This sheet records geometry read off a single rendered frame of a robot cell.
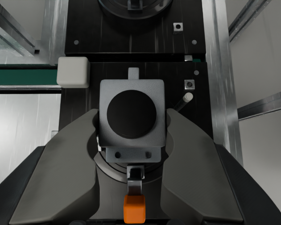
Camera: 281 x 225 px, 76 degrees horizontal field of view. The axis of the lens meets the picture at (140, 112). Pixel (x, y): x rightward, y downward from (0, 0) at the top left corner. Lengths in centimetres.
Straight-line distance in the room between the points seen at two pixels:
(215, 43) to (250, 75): 15
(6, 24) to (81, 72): 11
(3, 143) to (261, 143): 51
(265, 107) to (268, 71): 21
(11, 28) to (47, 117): 15
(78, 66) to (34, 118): 14
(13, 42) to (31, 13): 23
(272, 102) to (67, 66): 30
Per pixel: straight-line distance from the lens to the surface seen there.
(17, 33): 34
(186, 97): 19
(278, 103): 30
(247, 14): 39
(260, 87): 50
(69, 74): 30
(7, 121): 41
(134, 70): 17
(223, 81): 34
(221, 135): 32
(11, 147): 40
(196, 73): 32
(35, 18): 56
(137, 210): 18
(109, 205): 29
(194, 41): 34
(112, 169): 26
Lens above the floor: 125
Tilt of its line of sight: 79 degrees down
